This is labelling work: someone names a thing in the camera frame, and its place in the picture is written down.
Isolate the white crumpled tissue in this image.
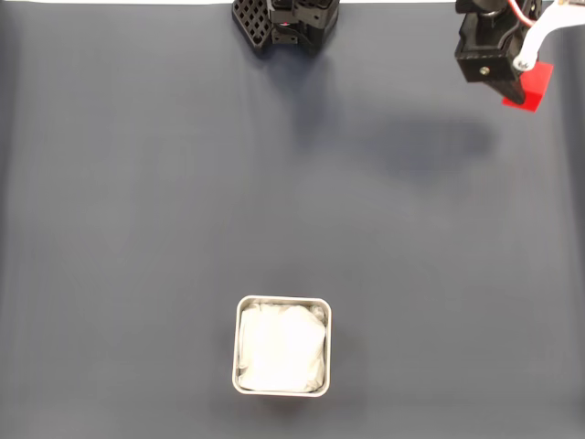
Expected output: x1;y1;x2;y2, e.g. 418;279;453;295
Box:
236;301;328;393

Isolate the red cube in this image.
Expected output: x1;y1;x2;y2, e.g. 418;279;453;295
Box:
501;61;555;113

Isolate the dark table mat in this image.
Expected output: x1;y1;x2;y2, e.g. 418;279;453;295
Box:
0;3;585;439

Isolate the square metal box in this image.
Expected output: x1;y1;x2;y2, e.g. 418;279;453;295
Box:
231;294;332;398

